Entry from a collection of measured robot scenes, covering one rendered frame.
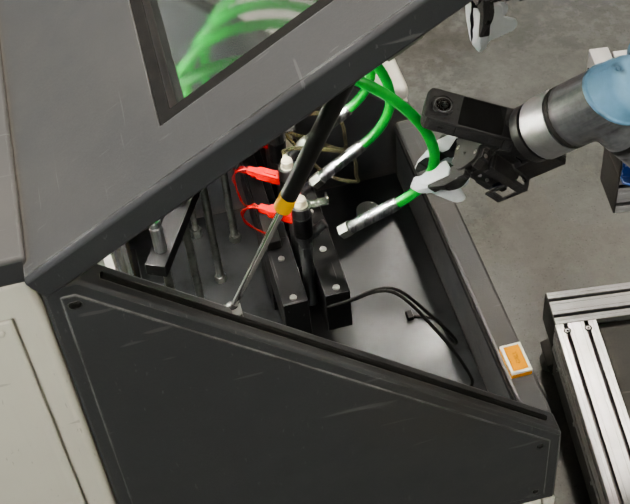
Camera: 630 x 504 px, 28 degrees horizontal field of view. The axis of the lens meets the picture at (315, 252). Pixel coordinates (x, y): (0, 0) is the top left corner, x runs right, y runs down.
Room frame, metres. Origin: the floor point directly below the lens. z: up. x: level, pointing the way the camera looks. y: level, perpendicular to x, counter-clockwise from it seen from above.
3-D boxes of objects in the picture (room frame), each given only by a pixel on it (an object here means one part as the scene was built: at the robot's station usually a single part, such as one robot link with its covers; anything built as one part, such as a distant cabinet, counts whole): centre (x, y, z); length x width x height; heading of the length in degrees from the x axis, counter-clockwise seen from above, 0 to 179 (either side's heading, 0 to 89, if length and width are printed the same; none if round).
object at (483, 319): (1.25, -0.22, 0.87); 0.62 x 0.04 x 0.16; 9
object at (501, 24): (1.36, -0.28, 1.27); 0.06 x 0.03 x 0.09; 99
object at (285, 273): (1.33, 0.03, 0.91); 0.34 x 0.10 x 0.15; 9
